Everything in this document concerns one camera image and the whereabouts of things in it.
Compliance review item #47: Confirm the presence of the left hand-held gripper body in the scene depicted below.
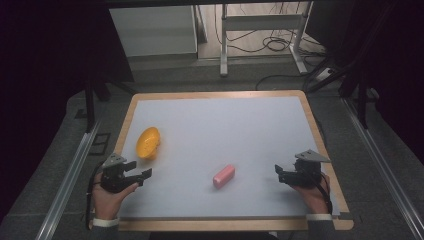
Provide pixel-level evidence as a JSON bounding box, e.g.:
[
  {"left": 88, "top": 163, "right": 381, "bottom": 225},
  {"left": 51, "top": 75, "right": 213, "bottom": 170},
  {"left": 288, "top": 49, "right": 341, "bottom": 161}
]
[{"left": 99, "top": 152, "right": 140, "bottom": 195}]

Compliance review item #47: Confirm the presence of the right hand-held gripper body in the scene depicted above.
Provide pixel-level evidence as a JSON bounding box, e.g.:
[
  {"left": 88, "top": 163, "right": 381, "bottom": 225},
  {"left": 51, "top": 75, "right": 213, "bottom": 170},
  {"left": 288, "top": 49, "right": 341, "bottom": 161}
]
[{"left": 283, "top": 149, "right": 332, "bottom": 190}]

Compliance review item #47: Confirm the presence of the yellow plastic bowl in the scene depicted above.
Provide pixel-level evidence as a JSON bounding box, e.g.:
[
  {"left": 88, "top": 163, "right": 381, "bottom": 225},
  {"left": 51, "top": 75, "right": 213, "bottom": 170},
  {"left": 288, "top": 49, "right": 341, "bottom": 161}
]
[{"left": 135, "top": 126, "right": 162, "bottom": 161}]

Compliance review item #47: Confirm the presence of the pink soap bar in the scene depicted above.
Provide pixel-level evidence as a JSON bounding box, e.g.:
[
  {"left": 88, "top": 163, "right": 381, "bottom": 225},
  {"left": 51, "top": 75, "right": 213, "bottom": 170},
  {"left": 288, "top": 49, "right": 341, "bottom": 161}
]
[{"left": 212, "top": 163, "right": 236, "bottom": 190}]

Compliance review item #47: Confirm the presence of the person's left hand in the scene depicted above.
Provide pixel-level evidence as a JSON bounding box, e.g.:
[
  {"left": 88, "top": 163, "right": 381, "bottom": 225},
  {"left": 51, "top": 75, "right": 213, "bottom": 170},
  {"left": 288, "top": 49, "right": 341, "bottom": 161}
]
[{"left": 92, "top": 172, "right": 140, "bottom": 221}]

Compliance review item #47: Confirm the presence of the person's right hand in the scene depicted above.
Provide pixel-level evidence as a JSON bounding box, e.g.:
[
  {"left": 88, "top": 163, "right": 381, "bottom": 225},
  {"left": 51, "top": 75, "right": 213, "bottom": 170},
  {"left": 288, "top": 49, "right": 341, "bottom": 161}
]
[{"left": 291, "top": 172, "right": 331, "bottom": 216}]

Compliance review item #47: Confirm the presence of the white table mat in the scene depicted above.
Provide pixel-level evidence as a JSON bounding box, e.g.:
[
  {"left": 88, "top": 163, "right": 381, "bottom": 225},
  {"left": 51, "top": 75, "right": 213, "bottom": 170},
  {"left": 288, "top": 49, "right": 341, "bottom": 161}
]
[{"left": 117, "top": 95, "right": 341, "bottom": 220}]

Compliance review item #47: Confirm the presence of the black stand leg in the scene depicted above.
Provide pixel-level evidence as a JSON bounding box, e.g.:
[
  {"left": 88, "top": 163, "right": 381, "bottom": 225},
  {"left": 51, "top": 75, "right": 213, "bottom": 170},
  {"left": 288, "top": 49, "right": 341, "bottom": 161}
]
[
  {"left": 357, "top": 79, "right": 370, "bottom": 130},
  {"left": 83, "top": 75, "right": 112, "bottom": 134}
]

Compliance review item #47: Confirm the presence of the wooden table board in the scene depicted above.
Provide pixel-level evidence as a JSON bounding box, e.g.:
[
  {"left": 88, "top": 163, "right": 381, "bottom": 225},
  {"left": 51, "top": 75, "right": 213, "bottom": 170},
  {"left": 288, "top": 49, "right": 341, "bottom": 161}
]
[{"left": 112, "top": 89, "right": 355, "bottom": 232}]

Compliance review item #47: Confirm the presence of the white power strip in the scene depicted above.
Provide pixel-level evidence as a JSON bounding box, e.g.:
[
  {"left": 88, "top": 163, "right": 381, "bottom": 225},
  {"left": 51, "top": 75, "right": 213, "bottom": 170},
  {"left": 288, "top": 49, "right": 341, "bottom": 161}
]
[{"left": 314, "top": 67, "right": 336, "bottom": 83}]

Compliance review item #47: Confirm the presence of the white cabinet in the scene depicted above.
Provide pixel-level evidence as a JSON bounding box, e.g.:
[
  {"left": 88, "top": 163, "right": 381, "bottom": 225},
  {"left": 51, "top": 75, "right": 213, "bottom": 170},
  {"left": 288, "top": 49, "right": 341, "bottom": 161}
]
[{"left": 108, "top": 4, "right": 199, "bottom": 58}]

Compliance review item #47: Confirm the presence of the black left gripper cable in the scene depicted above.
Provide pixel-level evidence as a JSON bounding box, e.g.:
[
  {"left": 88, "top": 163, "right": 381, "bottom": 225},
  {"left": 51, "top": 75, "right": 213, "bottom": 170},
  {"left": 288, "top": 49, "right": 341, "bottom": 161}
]
[{"left": 85, "top": 161, "right": 105, "bottom": 231}]

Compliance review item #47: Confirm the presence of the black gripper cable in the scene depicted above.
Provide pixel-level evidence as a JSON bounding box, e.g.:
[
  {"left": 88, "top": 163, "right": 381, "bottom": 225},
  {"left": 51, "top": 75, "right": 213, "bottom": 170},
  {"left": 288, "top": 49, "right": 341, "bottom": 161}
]
[
  {"left": 312, "top": 171, "right": 334, "bottom": 215},
  {"left": 85, "top": 161, "right": 105, "bottom": 231}
]

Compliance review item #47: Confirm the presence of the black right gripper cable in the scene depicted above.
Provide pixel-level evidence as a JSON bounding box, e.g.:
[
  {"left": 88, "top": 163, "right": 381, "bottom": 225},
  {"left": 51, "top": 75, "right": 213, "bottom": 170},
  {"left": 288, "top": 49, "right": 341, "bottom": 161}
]
[{"left": 312, "top": 171, "right": 334, "bottom": 215}]

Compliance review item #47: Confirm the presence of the black square floor bracket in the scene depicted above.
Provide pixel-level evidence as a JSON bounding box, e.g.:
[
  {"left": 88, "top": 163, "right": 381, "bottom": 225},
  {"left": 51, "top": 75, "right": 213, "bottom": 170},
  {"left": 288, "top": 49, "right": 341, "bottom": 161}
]
[{"left": 87, "top": 132, "right": 112, "bottom": 156}]

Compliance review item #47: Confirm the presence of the aluminium rail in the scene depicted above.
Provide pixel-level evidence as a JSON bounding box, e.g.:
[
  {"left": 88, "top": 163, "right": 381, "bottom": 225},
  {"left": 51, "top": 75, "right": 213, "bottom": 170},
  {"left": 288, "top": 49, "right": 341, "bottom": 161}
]
[
  {"left": 34, "top": 121, "right": 102, "bottom": 240},
  {"left": 342, "top": 97, "right": 424, "bottom": 240}
]

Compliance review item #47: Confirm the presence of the tangle of black floor cables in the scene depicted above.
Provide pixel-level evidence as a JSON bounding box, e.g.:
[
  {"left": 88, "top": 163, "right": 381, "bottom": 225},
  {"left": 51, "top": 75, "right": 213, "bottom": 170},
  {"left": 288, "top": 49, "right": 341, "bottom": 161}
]
[{"left": 213, "top": 2, "right": 329, "bottom": 68}]

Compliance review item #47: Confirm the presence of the white desk frame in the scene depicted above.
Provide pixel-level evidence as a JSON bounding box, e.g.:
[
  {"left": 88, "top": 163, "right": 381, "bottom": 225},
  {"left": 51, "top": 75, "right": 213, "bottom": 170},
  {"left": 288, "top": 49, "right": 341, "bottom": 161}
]
[{"left": 219, "top": 1, "right": 315, "bottom": 78}]

